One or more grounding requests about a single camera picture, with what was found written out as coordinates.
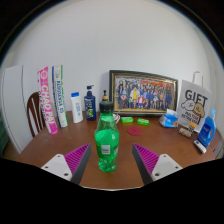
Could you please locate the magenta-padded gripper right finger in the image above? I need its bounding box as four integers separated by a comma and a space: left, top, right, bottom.
132, 143, 184, 186

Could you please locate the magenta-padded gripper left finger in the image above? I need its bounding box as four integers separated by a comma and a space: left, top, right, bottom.
40, 143, 92, 185

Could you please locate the green plastic drink bottle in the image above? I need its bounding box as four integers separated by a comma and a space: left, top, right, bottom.
94, 99, 120, 173

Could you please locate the flat round red coaster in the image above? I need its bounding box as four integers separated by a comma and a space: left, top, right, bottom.
127, 125, 143, 136

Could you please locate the small brown snack box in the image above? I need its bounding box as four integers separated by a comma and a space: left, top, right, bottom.
178, 123, 196, 138

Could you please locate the white bottle with blue cap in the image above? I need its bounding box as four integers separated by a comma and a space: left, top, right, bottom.
70, 92, 84, 124

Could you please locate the dark blue pump bottle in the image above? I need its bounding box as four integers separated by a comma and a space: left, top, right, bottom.
83, 84, 98, 122

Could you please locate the small white flat device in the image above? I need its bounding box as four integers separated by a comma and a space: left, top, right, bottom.
193, 139, 208, 154

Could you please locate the brown wooden chair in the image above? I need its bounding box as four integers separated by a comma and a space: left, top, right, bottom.
26, 91, 47, 138

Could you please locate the white green shuttlecock tube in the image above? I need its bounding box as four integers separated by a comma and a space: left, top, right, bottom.
51, 64, 69, 129

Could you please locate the pink shuttlecock tube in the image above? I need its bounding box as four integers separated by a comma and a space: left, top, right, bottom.
37, 66, 59, 136

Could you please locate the framed group photo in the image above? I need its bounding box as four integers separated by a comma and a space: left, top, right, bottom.
108, 69, 179, 117

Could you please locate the blue detergent bottle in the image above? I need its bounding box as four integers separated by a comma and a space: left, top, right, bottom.
197, 108, 217, 148

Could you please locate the brown pump bottle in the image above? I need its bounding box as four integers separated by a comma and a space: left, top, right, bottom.
101, 89, 110, 102

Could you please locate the white paper gift bag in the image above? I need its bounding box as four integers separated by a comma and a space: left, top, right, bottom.
176, 70, 213, 134

